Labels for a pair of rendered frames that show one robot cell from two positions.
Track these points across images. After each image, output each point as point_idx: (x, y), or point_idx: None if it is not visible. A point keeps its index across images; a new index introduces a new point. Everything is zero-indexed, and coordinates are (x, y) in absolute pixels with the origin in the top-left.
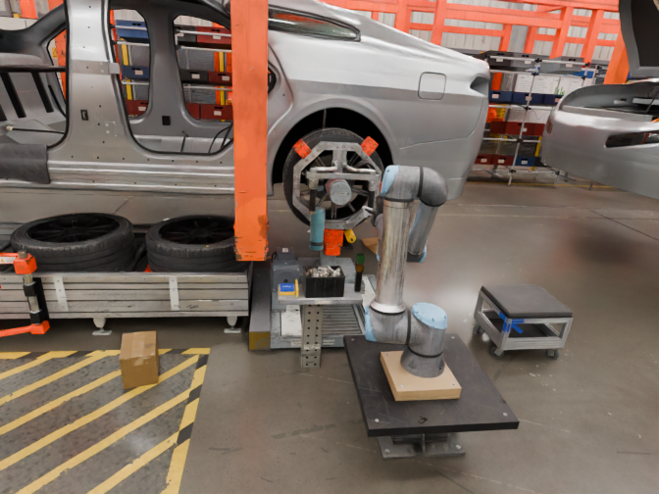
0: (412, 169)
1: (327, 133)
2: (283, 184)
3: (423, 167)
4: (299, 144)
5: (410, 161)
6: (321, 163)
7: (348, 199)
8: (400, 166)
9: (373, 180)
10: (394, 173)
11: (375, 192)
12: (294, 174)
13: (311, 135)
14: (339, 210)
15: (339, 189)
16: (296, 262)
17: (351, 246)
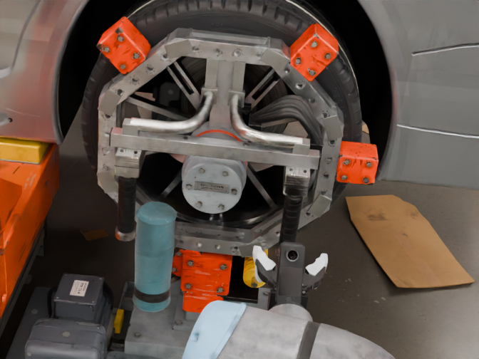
0: (276, 341)
1: (199, 6)
2: (81, 125)
3: (318, 334)
4: (112, 38)
5: (441, 89)
6: (197, 65)
7: (233, 203)
8: (244, 318)
9: (299, 170)
10: (212, 352)
11: (323, 175)
12: (100, 113)
13: (161, 2)
14: (245, 184)
15: (209, 177)
16: (95, 333)
17: (254, 297)
